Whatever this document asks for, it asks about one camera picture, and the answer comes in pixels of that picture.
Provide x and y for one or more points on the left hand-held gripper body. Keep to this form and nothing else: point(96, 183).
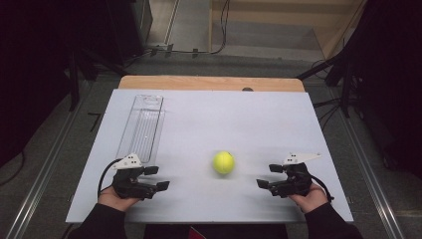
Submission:
point(127, 184)

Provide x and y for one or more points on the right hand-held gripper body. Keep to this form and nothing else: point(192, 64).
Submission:
point(295, 181)

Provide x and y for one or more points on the clear plastic tray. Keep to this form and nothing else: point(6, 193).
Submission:
point(143, 129)

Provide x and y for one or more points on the yellow tennis ball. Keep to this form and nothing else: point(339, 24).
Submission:
point(224, 162)

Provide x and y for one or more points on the person's left hand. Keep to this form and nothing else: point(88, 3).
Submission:
point(112, 201)

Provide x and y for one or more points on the person's right hand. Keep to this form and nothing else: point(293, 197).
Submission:
point(310, 200)

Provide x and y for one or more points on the wooden table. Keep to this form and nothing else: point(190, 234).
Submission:
point(199, 83)

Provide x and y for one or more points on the black metal stand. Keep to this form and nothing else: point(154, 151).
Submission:
point(345, 86)
point(74, 79)

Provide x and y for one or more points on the black cabinet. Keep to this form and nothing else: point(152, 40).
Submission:
point(132, 30)

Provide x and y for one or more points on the aluminium floor rail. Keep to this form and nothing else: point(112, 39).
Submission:
point(371, 176)
point(43, 176)

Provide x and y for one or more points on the wooden frame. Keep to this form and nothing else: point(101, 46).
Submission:
point(335, 40)

